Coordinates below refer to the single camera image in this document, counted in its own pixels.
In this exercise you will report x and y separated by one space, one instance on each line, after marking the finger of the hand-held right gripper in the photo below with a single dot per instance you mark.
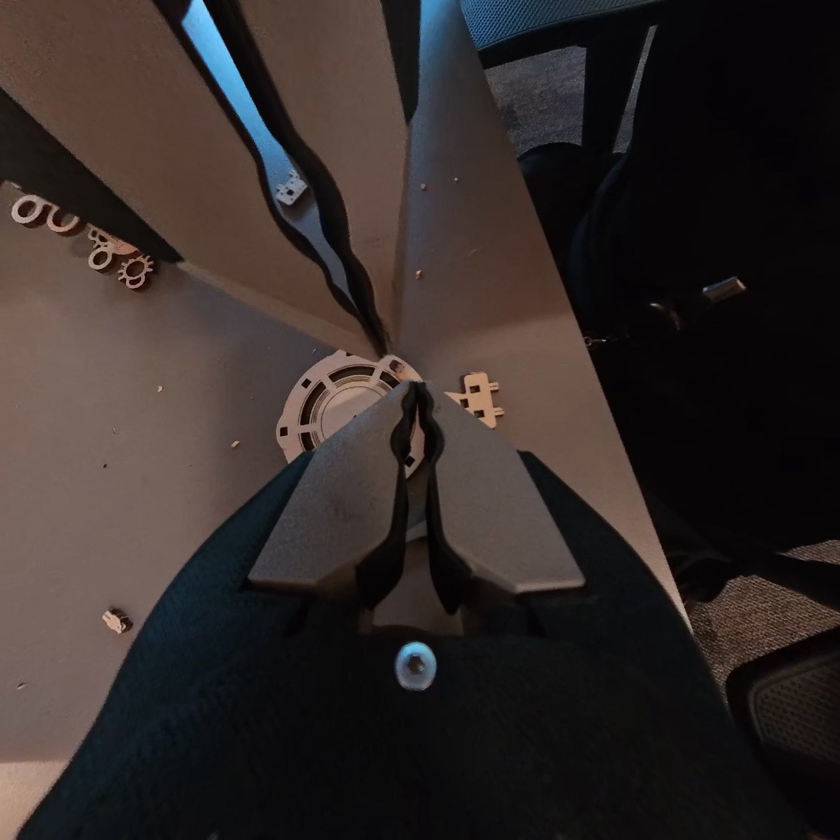
131 98
341 98

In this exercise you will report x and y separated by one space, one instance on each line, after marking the small wooden block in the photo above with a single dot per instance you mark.
290 190

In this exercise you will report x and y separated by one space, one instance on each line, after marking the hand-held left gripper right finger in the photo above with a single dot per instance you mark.
499 518

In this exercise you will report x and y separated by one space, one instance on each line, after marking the black mesh office chair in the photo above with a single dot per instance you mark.
525 19

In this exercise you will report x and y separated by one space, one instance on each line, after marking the small metal clip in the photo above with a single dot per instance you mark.
722 289

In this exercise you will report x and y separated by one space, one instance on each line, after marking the black office chair armrest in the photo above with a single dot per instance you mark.
787 715

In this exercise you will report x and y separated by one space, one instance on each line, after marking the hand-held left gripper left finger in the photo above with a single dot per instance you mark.
334 512

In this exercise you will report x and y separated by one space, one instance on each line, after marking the round wooden disc part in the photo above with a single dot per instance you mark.
293 407

